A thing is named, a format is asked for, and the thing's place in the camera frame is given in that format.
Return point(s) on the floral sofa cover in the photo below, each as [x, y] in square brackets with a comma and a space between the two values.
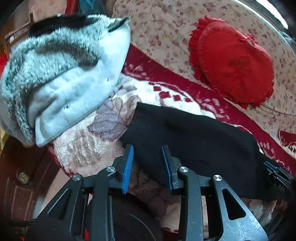
[166, 27]

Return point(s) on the grey fleece-lined jacket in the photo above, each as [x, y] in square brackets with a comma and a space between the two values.
[62, 76]

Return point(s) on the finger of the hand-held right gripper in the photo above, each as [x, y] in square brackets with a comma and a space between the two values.
[271, 165]
[279, 184]

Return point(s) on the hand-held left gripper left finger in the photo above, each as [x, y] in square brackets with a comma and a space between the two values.
[127, 171]

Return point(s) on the black pants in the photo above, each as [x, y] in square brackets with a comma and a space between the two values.
[196, 143]

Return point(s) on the red heart-shaped frilled pillow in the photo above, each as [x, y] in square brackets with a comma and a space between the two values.
[233, 62]

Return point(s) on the brown wooden sofa frame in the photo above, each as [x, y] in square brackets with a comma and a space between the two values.
[25, 176]

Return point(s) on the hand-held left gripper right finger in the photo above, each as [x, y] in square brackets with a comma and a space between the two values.
[167, 166]

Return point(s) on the black garment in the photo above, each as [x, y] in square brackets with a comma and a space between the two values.
[60, 23]

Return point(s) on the blue bag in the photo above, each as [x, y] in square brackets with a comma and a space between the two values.
[90, 5]

